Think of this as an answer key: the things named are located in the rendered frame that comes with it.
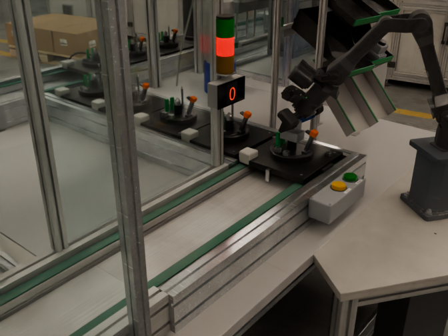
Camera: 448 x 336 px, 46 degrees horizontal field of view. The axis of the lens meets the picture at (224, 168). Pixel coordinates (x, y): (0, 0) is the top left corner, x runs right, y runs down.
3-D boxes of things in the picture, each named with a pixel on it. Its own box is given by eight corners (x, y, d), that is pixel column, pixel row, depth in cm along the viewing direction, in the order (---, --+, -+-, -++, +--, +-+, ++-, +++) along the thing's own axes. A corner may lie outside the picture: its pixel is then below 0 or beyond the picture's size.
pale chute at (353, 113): (369, 127, 184) (379, 121, 180) (346, 137, 176) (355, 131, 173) (330, 59, 189) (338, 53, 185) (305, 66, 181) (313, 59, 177)
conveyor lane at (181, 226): (339, 182, 175) (342, 155, 170) (155, 320, 117) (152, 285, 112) (269, 158, 191) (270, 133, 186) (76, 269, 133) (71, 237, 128)
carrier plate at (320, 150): (343, 157, 171) (343, 151, 170) (303, 185, 154) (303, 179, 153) (281, 139, 184) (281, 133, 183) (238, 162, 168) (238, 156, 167)
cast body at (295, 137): (304, 139, 166) (305, 118, 162) (297, 143, 162) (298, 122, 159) (281, 132, 170) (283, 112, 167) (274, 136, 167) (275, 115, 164)
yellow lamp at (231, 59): (237, 71, 149) (237, 54, 147) (226, 75, 146) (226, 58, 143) (223, 68, 152) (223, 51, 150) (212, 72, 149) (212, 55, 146)
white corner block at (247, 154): (258, 161, 168) (259, 150, 166) (249, 166, 165) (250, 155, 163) (247, 157, 171) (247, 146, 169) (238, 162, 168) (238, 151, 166)
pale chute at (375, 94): (388, 115, 194) (397, 109, 191) (366, 124, 187) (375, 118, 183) (350, 51, 199) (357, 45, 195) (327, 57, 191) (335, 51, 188)
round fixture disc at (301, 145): (321, 153, 169) (322, 147, 168) (298, 168, 159) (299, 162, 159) (285, 142, 177) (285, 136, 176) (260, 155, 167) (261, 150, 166)
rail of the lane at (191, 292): (363, 182, 175) (367, 152, 170) (175, 333, 113) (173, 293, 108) (348, 177, 178) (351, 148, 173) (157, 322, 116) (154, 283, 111)
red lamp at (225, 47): (237, 54, 147) (237, 36, 145) (226, 57, 143) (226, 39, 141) (223, 51, 150) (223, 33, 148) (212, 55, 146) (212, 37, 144)
